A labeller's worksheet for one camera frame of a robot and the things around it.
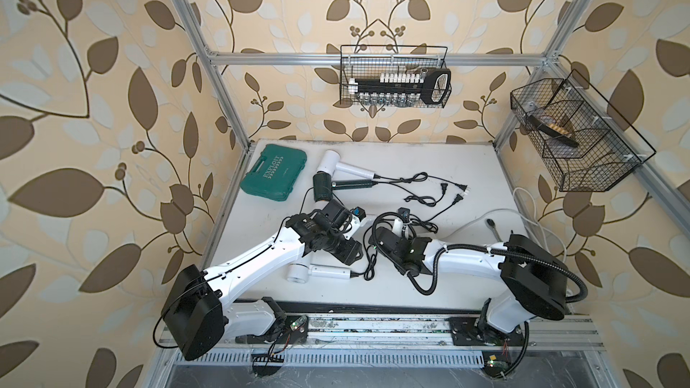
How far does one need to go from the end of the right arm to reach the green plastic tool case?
490 mm

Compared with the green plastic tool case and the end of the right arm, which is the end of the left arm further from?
the green plastic tool case

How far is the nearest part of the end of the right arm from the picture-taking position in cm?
62

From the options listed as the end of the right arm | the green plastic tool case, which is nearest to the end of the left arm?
the end of the right arm

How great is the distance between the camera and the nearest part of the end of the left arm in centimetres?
56

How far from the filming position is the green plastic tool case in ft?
3.42
